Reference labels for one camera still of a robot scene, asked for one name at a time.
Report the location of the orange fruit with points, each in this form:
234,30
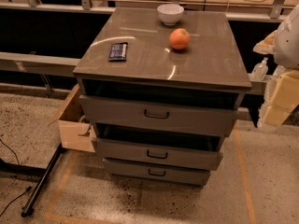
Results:
179,38

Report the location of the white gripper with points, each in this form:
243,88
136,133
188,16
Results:
288,46

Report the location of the grey middle drawer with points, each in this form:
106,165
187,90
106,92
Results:
171,156

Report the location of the grey drawer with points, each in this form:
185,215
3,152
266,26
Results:
156,172
171,156
161,117

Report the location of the white bowl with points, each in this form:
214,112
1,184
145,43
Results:
170,14

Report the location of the black metal floor bar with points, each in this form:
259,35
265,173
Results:
28,209

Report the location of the grey bottom drawer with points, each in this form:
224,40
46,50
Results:
156,172

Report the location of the cardboard box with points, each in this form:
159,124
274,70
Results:
76,132

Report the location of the grey drawer cabinet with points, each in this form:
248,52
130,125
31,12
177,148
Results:
209,73

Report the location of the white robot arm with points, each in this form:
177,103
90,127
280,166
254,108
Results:
286,47

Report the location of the grey top drawer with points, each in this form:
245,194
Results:
161,117

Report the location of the clear sanitizer bottle left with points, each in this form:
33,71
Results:
259,71

